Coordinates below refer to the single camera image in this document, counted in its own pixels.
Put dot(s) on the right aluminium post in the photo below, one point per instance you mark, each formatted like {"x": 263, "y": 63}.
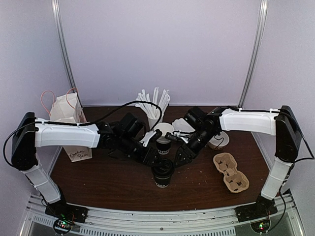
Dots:
{"x": 261, "y": 22}

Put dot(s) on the single black paper cup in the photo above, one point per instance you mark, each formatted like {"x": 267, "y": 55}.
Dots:
{"x": 162, "y": 182}

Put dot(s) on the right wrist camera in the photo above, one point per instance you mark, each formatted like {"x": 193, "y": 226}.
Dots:
{"x": 178, "y": 136}

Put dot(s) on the stack of paper cups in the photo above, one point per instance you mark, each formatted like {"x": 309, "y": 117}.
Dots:
{"x": 162, "y": 143}

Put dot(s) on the white round bowl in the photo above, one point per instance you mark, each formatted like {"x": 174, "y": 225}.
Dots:
{"x": 218, "y": 142}

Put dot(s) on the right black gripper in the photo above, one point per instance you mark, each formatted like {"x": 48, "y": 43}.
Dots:
{"x": 185, "y": 151}

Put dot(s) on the cardboard cup carrier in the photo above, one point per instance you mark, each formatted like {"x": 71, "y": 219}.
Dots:
{"x": 234, "y": 179}

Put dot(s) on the white paper bag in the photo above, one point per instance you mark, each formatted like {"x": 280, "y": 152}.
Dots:
{"x": 67, "y": 108}

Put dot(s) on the white cup of straws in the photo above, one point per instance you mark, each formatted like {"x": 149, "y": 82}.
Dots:
{"x": 154, "y": 107}

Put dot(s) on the black cup lid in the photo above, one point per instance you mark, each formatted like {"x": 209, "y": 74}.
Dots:
{"x": 164, "y": 170}

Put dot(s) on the aluminium post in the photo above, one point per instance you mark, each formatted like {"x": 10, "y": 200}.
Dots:
{"x": 261, "y": 22}
{"x": 62, "y": 42}

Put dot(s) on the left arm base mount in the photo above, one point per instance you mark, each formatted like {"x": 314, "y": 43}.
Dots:
{"x": 64, "y": 211}

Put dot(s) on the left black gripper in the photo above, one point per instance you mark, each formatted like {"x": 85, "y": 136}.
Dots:
{"x": 147, "y": 159}

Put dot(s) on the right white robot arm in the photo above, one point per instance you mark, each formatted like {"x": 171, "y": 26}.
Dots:
{"x": 280, "y": 123}

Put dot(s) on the aluminium front rail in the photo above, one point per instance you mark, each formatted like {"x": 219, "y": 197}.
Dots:
{"x": 221, "y": 221}

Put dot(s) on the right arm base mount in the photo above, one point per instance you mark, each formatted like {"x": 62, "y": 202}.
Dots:
{"x": 253, "y": 211}

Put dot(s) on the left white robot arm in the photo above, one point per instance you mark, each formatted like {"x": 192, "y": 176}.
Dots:
{"x": 35, "y": 133}

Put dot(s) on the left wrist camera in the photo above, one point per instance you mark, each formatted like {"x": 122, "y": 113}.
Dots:
{"x": 151, "y": 136}

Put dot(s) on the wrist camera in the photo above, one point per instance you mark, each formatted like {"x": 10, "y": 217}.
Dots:
{"x": 151, "y": 136}
{"x": 178, "y": 136}

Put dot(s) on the white scalloped bowl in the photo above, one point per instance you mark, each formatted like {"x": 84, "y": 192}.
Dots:
{"x": 182, "y": 126}

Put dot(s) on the left aluminium post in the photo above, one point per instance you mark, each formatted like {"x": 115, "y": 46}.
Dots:
{"x": 62, "y": 42}

